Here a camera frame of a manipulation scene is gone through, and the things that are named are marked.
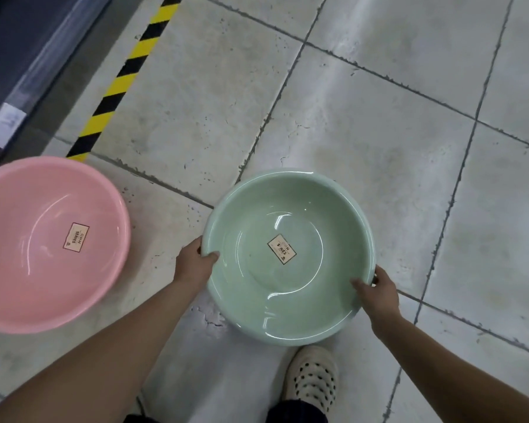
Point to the dark grey store shelf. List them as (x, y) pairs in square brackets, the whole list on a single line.
[(17, 39)]

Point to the pink labelled basin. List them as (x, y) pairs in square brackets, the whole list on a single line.
[(26, 277)]

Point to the person's right cream clog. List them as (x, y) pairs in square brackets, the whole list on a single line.
[(310, 378)]

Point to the dark pinstriped trousers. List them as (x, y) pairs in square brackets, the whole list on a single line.
[(295, 414)]

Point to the person's left forearm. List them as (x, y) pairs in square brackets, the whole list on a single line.
[(92, 361)]

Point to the person's right forearm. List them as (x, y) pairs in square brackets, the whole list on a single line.
[(445, 378)]

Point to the white shelf price label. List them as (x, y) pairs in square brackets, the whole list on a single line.
[(4, 125)]

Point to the mint green labelled basin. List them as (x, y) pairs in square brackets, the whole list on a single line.
[(255, 202)]

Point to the person's left hand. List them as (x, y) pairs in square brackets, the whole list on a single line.
[(194, 270)]

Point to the person's right hand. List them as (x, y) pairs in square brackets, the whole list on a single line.
[(381, 303)]

